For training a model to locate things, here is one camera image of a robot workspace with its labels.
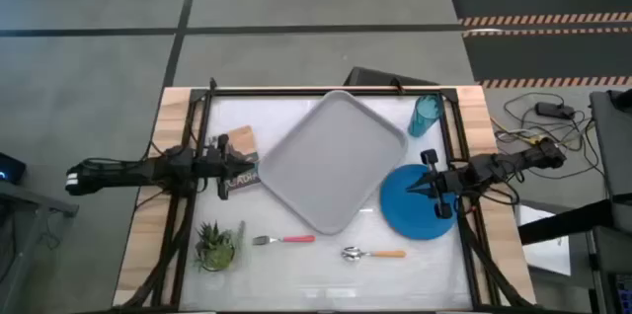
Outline teal faceted plastic cup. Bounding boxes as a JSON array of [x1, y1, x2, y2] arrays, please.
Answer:
[[407, 94, 445, 138]]

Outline black power adapter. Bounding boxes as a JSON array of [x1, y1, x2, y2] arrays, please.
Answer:
[[534, 101, 577, 120]]

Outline tangled floor cables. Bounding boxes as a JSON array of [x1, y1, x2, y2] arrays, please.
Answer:
[[490, 91, 607, 183]]

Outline grey side desk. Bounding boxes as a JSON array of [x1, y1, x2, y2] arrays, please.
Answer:
[[0, 179, 80, 308]]

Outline white paper sheet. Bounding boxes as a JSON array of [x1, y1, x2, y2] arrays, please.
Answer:
[[514, 202, 574, 277]]

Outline dark device with blue light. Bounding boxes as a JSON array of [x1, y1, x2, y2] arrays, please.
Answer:
[[0, 151, 28, 185]]

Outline brown snack packet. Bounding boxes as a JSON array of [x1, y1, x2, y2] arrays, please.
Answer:
[[211, 124, 264, 196]]

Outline black diagonal beam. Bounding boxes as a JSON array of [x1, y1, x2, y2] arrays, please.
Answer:
[[517, 197, 614, 247]]

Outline black metal table frame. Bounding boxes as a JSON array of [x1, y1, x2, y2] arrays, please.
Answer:
[[128, 76, 533, 314]]

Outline grey side cabinet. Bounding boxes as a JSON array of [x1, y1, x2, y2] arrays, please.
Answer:
[[589, 88, 632, 206]]

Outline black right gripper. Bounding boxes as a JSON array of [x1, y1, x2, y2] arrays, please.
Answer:
[[405, 148, 468, 220]]

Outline fork with red handle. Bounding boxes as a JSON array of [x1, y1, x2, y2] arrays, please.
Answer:
[[252, 234, 317, 247]]

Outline blue round plate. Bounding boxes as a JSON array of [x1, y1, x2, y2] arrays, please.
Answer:
[[378, 163, 459, 242]]

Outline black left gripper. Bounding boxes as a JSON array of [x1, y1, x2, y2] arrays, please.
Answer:
[[194, 133, 260, 201]]

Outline spoon with orange handle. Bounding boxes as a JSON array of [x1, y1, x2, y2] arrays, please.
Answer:
[[340, 246, 408, 263]]

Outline black flat panel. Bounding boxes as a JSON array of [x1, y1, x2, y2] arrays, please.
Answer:
[[342, 65, 440, 89]]

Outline small potted succulent plant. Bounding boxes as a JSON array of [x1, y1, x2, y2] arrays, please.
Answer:
[[194, 220, 247, 274]]

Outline grey plastic tray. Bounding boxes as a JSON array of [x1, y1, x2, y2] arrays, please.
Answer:
[[257, 89, 410, 236]]

